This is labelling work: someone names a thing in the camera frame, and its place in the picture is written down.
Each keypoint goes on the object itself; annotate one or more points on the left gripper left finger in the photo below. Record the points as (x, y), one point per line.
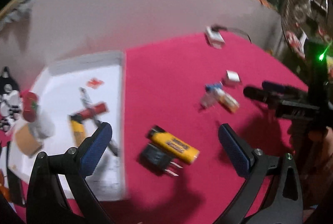
(46, 201)

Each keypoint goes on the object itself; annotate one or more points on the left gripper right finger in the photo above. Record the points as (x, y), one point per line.
(283, 202)

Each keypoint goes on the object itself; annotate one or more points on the yellow black pen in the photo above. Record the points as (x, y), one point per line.
(78, 129)

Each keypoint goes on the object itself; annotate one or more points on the clear black gel pen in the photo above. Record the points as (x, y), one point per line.
(86, 101)

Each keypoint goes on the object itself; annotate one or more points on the red cylindrical container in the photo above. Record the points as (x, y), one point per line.
(30, 106)

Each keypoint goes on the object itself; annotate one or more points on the long red lighter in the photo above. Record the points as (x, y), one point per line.
(97, 109)

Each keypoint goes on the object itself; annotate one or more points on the person's right hand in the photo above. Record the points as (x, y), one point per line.
(313, 158)

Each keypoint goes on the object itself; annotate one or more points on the brown tape roll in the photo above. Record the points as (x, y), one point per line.
(26, 142)

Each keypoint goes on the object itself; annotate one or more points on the patterned red cushion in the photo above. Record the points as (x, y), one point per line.
(297, 45)

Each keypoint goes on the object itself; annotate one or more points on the white small bottle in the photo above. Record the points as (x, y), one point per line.
(43, 126)

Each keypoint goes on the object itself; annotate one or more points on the clear eye drop bottle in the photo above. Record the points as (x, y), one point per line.
(225, 100)

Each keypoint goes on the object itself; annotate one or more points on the white usb charger plug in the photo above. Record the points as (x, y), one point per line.
(231, 79)

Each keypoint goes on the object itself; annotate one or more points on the black cat figure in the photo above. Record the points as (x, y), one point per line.
(11, 101)

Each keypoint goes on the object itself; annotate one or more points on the clear cartoon sticker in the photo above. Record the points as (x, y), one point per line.
(208, 100)

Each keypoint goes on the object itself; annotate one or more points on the blue binder clip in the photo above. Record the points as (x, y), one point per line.
(210, 87)

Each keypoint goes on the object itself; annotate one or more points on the black charger plug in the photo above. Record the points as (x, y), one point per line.
(158, 161)

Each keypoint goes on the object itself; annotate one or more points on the yellow lighter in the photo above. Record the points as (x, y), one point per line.
(173, 145)

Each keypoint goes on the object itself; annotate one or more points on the red table cloth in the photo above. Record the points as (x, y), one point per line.
(163, 86)

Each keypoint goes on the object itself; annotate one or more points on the grey cloth on ledge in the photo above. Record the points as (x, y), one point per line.
(21, 11)

